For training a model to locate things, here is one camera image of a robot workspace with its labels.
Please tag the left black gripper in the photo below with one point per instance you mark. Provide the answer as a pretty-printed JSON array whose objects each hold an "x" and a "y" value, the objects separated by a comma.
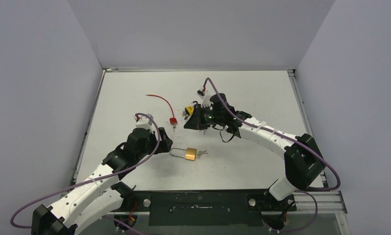
[{"x": 164, "y": 145}]

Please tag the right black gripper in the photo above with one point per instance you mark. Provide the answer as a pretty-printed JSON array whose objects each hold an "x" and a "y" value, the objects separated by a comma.
[{"x": 195, "y": 117}]

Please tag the yellow black padlock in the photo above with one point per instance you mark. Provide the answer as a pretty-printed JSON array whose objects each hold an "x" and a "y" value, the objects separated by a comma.
[{"x": 188, "y": 111}]

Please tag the red cable lock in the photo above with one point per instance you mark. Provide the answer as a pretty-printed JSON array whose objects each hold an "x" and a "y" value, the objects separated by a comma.
[{"x": 172, "y": 120}]

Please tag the brass padlock long shackle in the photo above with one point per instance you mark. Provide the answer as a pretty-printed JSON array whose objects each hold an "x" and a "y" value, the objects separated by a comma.
[{"x": 185, "y": 153}]

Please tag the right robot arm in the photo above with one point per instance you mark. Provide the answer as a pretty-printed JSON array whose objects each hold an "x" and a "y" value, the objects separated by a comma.
[{"x": 302, "y": 167}]

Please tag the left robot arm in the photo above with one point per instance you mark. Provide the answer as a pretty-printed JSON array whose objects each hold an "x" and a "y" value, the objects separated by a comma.
[{"x": 103, "y": 191}]

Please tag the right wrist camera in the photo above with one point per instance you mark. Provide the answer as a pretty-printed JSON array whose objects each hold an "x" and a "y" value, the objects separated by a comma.
[{"x": 205, "y": 97}]

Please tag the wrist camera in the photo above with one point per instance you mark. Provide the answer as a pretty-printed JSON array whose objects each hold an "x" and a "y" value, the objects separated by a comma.
[
  {"x": 205, "y": 97},
  {"x": 144, "y": 122}
]

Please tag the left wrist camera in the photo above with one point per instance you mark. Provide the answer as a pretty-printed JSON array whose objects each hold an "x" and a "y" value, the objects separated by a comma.
[{"x": 144, "y": 122}]

